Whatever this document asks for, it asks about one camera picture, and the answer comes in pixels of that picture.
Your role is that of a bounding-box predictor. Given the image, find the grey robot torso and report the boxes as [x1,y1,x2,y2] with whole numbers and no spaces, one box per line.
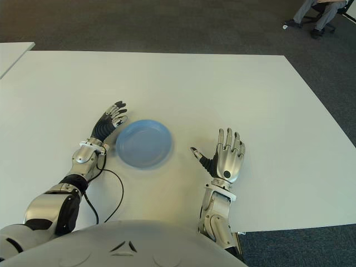
[0,219,248,267]

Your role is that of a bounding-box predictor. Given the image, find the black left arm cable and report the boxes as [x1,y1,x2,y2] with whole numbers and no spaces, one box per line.
[83,151,125,225]

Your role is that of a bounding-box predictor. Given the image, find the seated person grey trousers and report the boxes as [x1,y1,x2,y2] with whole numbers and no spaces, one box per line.
[291,0,348,39]

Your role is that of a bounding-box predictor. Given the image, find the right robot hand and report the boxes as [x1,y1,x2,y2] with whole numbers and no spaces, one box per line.
[190,127,246,184]

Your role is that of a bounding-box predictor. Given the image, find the blue plate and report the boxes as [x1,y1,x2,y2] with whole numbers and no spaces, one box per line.
[115,119,175,169]

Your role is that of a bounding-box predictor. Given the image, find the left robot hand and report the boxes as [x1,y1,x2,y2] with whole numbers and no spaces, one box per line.
[89,101,128,142]

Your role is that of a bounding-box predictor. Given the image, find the white side table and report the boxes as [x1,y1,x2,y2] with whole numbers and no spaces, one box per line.
[0,42,36,80]

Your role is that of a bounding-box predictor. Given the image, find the black office chair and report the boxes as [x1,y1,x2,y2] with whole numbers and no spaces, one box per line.
[301,0,356,34]

